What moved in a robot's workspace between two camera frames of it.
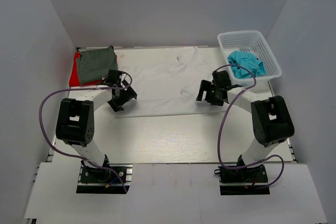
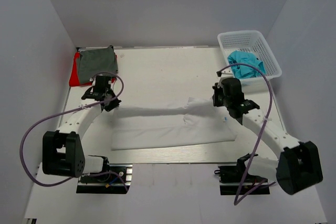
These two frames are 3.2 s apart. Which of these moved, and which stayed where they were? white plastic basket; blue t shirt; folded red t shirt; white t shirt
Moved: white t shirt
Stayed: blue t shirt; folded red t shirt; white plastic basket
